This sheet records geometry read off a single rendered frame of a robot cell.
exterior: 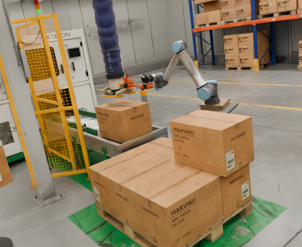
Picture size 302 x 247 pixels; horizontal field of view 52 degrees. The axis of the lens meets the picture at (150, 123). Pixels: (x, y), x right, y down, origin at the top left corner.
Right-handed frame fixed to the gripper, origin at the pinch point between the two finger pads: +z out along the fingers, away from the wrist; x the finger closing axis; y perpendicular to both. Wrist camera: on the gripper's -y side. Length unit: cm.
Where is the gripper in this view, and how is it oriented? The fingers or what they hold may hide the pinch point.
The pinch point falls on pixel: (139, 82)
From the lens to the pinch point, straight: 368.3
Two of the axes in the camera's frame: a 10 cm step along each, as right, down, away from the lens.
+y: -6.3, -1.3, 7.7
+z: -7.7, 2.9, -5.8
